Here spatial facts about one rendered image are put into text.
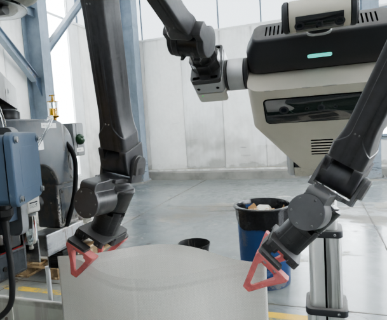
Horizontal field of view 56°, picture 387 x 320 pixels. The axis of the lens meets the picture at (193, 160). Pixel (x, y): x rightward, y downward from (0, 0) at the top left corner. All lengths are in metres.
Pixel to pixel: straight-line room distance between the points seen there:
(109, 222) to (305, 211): 0.39
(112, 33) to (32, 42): 6.41
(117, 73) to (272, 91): 0.46
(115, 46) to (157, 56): 8.94
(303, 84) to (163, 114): 8.50
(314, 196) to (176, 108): 8.76
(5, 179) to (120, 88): 0.29
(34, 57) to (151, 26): 3.76
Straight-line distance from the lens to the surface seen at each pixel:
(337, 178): 0.65
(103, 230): 0.78
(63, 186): 0.99
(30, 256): 0.96
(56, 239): 0.98
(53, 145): 0.96
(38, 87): 6.82
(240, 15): 9.17
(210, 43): 0.95
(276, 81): 1.02
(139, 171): 0.73
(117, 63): 0.67
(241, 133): 8.82
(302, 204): 0.59
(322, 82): 0.99
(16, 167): 0.49
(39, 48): 6.96
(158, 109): 9.47
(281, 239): 0.67
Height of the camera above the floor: 1.30
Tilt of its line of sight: 5 degrees down
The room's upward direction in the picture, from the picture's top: 4 degrees counter-clockwise
